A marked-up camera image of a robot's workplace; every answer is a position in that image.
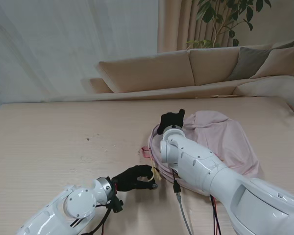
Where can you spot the beige sofa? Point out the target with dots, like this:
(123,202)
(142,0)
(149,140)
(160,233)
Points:
(149,71)

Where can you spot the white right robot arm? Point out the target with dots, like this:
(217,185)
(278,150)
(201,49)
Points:
(230,186)

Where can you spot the grey cushion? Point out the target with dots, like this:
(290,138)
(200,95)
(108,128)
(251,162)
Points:
(250,63)

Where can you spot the pale pink backpack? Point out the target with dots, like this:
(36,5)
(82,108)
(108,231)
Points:
(223,142)

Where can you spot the beige pleated curtain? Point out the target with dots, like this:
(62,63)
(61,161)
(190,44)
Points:
(176,24)

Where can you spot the white sheer curtain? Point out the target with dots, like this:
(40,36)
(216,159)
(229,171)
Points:
(63,49)

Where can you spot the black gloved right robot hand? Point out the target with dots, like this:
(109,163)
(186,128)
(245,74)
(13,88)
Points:
(171,121)

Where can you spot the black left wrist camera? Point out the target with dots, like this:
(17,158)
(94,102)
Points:
(117,205)

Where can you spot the beige cushion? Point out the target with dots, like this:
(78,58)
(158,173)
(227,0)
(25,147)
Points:
(279,61)

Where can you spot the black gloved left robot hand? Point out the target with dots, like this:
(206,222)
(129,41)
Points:
(132,180)

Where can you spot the tall green leafy plant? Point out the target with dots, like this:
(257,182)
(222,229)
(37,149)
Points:
(223,14)

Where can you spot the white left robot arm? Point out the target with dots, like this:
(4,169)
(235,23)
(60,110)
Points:
(61,210)

